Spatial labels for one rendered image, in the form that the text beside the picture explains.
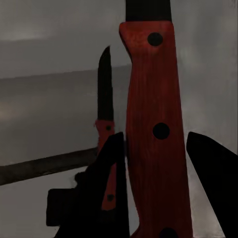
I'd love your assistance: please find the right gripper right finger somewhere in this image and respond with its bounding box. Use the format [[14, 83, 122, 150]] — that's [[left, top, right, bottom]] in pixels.
[[186, 132, 238, 238]]

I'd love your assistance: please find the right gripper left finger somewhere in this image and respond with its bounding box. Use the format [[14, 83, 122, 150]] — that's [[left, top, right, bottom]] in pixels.
[[55, 132, 129, 238]]

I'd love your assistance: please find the parer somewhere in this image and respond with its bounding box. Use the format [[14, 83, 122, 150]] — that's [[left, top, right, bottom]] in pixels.
[[119, 0, 193, 238]]

